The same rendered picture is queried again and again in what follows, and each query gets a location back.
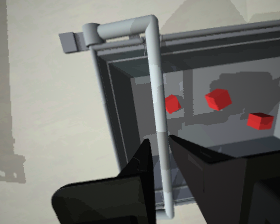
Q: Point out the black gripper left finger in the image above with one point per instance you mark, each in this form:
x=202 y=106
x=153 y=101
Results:
x=131 y=192

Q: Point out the small red block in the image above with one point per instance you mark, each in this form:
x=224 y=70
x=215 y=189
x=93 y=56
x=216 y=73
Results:
x=260 y=121
x=218 y=99
x=172 y=104

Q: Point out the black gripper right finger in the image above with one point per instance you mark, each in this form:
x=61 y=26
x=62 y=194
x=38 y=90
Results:
x=221 y=185

